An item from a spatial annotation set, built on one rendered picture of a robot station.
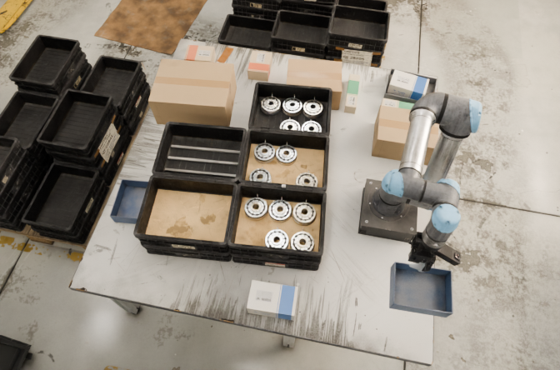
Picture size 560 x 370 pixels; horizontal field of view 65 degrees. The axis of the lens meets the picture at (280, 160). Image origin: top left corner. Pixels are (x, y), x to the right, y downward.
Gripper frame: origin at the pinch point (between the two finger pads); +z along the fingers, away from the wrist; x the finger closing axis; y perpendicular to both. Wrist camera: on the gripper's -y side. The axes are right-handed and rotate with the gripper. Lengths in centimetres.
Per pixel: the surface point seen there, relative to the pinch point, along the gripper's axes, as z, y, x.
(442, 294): 6.0, -8.9, 5.5
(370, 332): 44.4, 8.7, 10.8
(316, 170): 23, 45, -52
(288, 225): 27, 52, -21
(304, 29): 48, 78, -200
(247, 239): 28, 68, -10
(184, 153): 24, 110, -46
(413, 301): 6.8, 0.7, 10.1
